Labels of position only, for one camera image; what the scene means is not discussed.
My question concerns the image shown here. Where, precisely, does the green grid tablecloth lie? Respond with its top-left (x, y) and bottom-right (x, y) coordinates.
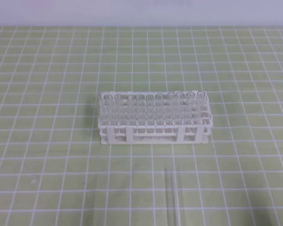
top-left (0, 27), bottom-right (283, 226)

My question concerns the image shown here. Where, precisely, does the white plastic test tube rack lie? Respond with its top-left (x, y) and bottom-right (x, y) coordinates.
top-left (98, 90), bottom-right (213, 145)

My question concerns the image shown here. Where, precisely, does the clear test tube eleventh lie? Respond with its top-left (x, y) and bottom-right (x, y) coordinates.
top-left (194, 91), bottom-right (205, 125)

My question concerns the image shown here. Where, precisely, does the clear glass test tube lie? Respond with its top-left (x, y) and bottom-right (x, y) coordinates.
top-left (164, 168), bottom-right (178, 226)

